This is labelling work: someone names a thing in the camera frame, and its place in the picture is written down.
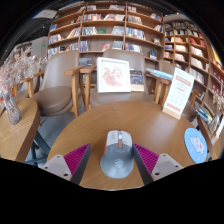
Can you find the glass vase with pink flowers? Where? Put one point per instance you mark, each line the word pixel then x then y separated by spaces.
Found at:
pixel 11 110

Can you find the dark cover book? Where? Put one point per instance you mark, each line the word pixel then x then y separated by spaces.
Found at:
pixel 136 80

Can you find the white sign with wooden base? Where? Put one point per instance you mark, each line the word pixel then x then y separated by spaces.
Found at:
pixel 178 93

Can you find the wooden side table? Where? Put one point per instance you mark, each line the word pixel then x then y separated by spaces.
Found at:
pixel 16 133
pixel 213 146

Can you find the tall wooden bookshelf with poster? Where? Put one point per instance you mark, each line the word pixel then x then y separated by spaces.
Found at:
pixel 186 50

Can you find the small white sign card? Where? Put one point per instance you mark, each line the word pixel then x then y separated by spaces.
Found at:
pixel 220 128

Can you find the white framed floral picture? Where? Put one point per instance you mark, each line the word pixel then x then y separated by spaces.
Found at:
pixel 113 75

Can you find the round blue mouse pad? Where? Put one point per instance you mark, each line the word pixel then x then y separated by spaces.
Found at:
pixel 196 145

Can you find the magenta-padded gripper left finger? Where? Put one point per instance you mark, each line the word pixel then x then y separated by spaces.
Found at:
pixel 56 164

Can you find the wide wooden bookshelf unit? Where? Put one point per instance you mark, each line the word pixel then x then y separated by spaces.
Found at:
pixel 106 31

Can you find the blue book stack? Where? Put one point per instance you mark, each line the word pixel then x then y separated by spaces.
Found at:
pixel 160 74

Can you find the stack of books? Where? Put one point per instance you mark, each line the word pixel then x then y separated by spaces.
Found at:
pixel 203 115

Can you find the grey computer mouse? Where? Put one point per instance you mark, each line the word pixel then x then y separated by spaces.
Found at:
pixel 116 156

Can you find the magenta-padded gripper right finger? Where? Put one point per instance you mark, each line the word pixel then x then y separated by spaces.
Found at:
pixel 166 164

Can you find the brown leather wooden armchair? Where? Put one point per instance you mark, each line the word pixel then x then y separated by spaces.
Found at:
pixel 55 100
pixel 133 58
pixel 159 90

